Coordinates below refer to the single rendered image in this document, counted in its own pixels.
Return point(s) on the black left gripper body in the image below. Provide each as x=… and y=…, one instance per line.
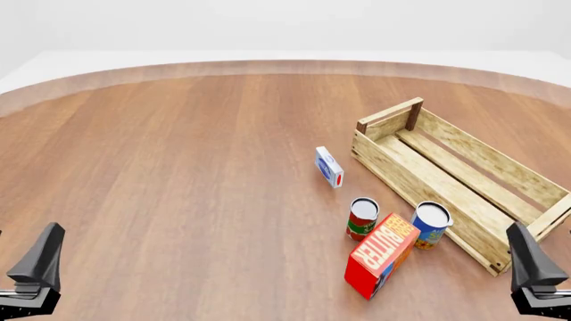
x=24, y=301

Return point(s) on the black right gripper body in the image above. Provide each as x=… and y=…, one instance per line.
x=542, y=302

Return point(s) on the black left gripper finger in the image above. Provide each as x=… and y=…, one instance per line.
x=41, y=259

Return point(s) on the red butter box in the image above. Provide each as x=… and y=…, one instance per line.
x=381, y=255

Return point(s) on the red tomato sauce tin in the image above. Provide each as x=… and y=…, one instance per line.
x=362, y=219

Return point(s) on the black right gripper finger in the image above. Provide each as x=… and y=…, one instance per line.
x=528, y=259

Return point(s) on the blue soup tin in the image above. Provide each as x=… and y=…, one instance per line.
x=430, y=225

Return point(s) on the wooden slat tray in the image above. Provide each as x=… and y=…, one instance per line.
x=450, y=177

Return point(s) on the small blue white box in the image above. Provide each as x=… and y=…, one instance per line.
x=329, y=166

